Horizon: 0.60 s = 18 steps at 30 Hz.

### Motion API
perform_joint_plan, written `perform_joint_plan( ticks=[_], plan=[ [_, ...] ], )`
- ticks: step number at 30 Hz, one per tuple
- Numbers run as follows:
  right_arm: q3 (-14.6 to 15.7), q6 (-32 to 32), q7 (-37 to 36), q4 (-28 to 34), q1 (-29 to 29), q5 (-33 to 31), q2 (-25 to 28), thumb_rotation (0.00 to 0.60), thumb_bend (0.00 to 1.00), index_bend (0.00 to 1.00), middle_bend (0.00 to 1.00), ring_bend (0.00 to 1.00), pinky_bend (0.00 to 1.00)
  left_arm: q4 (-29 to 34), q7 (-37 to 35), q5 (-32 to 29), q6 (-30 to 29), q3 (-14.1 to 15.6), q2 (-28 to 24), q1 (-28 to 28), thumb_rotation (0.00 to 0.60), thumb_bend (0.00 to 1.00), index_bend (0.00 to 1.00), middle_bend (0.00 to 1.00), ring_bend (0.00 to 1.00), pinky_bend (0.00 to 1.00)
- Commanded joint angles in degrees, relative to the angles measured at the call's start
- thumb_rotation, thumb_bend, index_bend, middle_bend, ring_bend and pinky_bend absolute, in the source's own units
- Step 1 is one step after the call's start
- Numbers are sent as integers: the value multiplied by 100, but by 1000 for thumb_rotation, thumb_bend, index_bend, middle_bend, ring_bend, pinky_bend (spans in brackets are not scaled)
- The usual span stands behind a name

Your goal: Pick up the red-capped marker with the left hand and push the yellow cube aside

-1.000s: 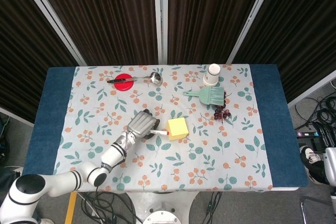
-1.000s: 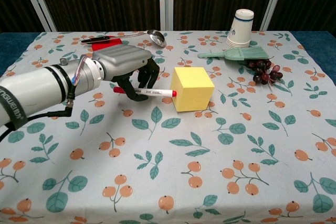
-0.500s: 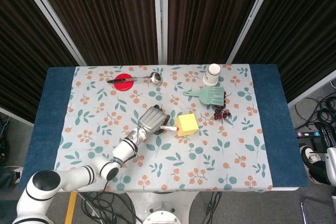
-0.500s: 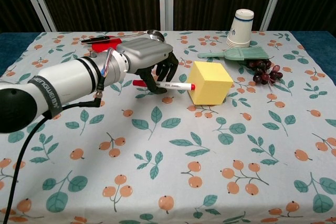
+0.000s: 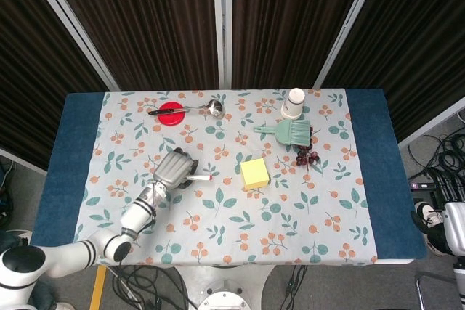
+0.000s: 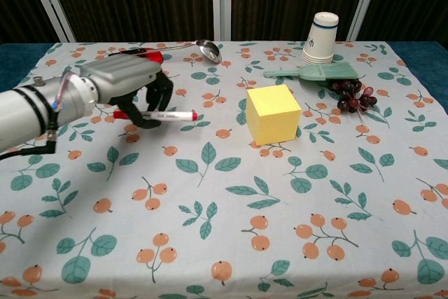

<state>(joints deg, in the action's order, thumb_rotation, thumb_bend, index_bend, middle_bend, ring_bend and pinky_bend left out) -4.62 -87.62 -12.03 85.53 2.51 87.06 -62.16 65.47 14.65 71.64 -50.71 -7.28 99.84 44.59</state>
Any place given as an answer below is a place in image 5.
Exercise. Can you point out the black power strip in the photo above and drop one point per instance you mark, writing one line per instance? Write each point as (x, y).
(421, 184)

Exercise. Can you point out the green plastic scoop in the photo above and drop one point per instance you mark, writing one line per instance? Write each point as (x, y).
(292, 132)

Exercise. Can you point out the blue table cover cloth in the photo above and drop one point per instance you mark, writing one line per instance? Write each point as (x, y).
(385, 179)

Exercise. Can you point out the floral printed tablecloth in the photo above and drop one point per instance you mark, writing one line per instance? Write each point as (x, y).
(232, 215)

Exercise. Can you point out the dark ribbed partition panel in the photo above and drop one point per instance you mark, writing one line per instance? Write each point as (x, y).
(287, 19)
(145, 23)
(29, 70)
(421, 45)

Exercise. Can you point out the white marker red cap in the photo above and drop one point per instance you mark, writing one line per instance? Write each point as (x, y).
(198, 178)

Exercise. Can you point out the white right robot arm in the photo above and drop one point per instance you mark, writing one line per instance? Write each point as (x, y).
(456, 228)

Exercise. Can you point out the stack of white paper cups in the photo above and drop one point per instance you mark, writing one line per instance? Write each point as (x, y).
(292, 105)

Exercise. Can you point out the red round lid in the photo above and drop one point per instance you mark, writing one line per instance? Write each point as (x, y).
(170, 115)

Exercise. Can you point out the white and black sneaker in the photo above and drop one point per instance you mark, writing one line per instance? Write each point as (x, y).
(428, 215)

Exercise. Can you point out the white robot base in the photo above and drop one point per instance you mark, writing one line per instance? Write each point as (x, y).
(223, 288)

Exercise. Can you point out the white partition frame post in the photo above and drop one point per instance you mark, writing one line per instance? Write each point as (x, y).
(72, 27)
(222, 27)
(345, 30)

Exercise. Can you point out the chrome metal frame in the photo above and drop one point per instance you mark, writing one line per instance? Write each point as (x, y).
(436, 279)

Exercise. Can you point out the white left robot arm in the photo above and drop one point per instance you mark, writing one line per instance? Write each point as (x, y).
(136, 213)

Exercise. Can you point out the yellow foam cube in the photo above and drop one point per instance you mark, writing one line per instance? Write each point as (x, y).
(255, 174)

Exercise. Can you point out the bunch of dark red grapes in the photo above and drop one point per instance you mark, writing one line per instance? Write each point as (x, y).
(303, 157)

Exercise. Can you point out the yellow floor tape strip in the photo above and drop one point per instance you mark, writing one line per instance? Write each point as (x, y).
(97, 288)

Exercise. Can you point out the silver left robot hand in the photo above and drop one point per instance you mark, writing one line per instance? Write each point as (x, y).
(172, 170)

